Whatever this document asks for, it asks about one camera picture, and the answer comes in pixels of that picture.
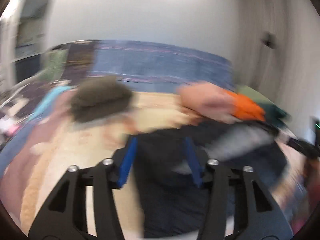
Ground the black puffer jacket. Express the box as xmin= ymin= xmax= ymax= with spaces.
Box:
xmin=131 ymin=121 xmax=293 ymax=239

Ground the dark green folded fleece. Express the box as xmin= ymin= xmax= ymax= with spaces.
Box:
xmin=258 ymin=102 xmax=291 ymax=128

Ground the brown fleece garment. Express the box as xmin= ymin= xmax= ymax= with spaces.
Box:
xmin=71 ymin=75 xmax=133 ymax=123

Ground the pink folded quilted jacket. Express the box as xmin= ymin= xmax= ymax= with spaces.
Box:
xmin=177 ymin=81 xmax=235 ymax=121

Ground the pink cream plush blanket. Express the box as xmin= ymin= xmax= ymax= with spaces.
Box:
xmin=1 ymin=90 xmax=195 ymax=233

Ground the orange folded puffer jacket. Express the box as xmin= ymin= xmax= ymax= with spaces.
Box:
xmin=225 ymin=90 xmax=265 ymax=121

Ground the dark patterned pillow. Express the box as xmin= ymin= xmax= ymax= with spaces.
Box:
xmin=61 ymin=41 xmax=97 ymax=84

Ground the light green pillow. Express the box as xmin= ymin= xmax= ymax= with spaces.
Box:
xmin=40 ymin=49 xmax=68 ymax=81

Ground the black wall lamp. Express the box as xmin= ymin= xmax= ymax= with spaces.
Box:
xmin=261 ymin=31 xmax=277 ymax=49

